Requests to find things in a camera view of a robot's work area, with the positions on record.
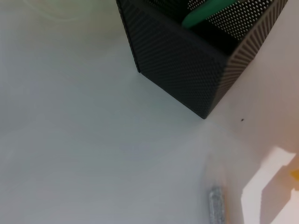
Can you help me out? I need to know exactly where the black mesh pen holder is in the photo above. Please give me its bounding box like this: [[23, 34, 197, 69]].
[[115, 0, 289, 120]]

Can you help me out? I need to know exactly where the grey metal bar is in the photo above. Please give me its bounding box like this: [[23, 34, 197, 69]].
[[207, 185, 228, 224]]

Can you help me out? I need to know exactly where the green utility knife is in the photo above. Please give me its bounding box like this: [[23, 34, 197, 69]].
[[181, 0, 237, 30]]

